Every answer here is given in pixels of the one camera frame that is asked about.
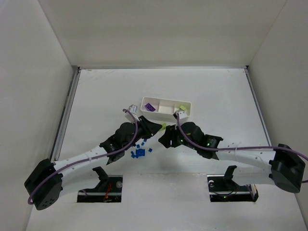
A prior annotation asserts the purple lego brick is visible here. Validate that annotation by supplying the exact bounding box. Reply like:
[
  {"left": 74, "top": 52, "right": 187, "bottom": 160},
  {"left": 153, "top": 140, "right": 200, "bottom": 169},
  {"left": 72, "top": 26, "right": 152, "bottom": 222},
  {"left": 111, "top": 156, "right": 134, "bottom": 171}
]
[{"left": 144, "top": 103, "right": 156, "bottom": 112}]

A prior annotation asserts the small lime lego piece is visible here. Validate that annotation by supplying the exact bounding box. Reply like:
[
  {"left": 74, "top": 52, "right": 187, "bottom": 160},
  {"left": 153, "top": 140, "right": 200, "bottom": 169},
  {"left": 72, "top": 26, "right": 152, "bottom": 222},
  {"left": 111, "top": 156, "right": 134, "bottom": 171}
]
[{"left": 179, "top": 105, "right": 186, "bottom": 111}]

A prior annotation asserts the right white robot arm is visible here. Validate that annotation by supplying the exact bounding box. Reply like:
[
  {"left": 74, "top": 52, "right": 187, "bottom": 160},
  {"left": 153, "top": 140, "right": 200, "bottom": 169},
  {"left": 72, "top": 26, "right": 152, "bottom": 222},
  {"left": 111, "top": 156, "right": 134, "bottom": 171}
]
[{"left": 158, "top": 122, "right": 306, "bottom": 193}]

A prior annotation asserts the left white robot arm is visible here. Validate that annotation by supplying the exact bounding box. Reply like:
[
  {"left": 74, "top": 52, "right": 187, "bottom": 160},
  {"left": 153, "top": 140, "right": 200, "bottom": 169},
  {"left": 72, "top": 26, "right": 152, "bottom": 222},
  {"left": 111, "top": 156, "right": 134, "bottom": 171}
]
[{"left": 24, "top": 116, "right": 162, "bottom": 210}]

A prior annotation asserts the blue lego pile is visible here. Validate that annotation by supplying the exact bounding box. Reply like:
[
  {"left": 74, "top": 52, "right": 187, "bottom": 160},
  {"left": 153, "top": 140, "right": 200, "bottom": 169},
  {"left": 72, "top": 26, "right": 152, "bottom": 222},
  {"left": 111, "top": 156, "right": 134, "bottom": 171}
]
[{"left": 130, "top": 149, "right": 145, "bottom": 158}]

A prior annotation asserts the white three-compartment tray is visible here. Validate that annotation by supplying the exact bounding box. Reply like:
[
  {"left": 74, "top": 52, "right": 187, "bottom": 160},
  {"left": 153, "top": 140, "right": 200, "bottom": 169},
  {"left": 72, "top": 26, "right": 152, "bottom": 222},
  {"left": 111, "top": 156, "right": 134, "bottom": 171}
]
[{"left": 140, "top": 97, "right": 192, "bottom": 122}]

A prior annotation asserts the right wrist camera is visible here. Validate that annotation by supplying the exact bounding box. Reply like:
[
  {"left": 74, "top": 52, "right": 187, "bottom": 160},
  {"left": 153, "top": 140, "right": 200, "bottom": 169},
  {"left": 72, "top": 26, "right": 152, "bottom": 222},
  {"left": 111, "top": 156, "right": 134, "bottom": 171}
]
[{"left": 173, "top": 109, "right": 189, "bottom": 121}]

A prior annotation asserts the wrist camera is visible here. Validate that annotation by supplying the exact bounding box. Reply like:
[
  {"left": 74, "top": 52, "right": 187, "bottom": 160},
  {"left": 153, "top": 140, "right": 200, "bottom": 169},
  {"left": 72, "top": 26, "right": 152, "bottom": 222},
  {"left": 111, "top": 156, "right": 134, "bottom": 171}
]
[
  {"left": 173, "top": 109, "right": 189, "bottom": 121},
  {"left": 127, "top": 104, "right": 138, "bottom": 115}
]

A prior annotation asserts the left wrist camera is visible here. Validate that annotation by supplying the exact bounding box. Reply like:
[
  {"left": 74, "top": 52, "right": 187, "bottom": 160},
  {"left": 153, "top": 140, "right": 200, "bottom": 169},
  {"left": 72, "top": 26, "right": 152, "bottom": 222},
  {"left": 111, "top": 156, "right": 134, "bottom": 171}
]
[{"left": 127, "top": 104, "right": 138, "bottom": 115}]

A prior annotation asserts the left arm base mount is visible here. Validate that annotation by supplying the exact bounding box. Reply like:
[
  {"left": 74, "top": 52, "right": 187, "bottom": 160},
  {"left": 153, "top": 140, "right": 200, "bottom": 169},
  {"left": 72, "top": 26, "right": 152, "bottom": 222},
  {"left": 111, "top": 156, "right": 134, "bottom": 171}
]
[{"left": 77, "top": 167, "right": 123, "bottom": 203}]

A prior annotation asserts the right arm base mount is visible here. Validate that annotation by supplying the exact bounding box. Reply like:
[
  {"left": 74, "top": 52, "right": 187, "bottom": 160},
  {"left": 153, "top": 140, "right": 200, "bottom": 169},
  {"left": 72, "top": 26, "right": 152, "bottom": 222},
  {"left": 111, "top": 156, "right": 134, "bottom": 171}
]
[{"left": 207, "top": 166, "right": 259, "bottom": 203}]

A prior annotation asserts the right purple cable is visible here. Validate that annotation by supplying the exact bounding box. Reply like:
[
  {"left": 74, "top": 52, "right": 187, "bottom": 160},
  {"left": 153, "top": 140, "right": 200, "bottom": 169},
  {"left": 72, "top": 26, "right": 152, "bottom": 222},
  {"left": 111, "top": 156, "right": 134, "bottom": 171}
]
[{"left": 173, "top": 113, "right": 308, "bottom": 184}]

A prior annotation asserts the purple cable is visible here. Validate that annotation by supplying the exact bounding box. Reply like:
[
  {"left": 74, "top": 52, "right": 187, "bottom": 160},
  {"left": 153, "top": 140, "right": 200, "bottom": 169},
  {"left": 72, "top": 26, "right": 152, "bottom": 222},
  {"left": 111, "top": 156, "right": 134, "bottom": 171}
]
[
  {"left": 28, "top": 109, "right": 139, "bottom": 205},
  {"left": 173, "top": 113, "right": 308, "bottom": 184}
]

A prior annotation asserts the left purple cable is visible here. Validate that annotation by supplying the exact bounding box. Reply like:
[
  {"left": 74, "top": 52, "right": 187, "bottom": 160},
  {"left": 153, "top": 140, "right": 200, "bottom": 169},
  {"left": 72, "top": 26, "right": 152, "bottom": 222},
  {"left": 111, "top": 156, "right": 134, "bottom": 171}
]
[{"left": 28, "top": 109, "right": 139, "bottom": 205}]

